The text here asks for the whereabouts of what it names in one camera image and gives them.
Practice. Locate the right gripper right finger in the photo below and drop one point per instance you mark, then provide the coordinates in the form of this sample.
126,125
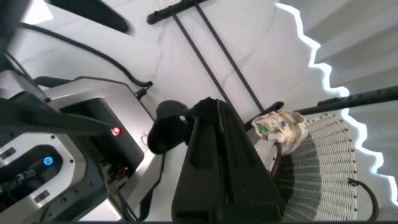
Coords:
248,186

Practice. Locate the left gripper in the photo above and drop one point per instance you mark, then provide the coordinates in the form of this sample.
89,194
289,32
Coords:
11,12

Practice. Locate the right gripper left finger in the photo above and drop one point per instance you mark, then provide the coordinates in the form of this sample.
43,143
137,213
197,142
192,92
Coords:
199,180

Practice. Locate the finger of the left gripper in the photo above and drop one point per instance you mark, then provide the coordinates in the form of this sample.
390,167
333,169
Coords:
46,119

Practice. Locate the black garment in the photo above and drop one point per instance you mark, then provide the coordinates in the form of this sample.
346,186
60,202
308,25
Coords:
168,133

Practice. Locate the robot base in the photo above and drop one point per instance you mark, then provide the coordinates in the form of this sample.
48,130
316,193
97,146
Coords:
93,90

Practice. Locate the white laundry basket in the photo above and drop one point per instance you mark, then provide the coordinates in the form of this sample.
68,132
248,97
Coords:
329,161

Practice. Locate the black clothes rack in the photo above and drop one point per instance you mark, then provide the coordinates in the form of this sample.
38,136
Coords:
357,99

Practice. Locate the cream printed garment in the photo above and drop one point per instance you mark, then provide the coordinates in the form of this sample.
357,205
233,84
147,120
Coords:
280,127

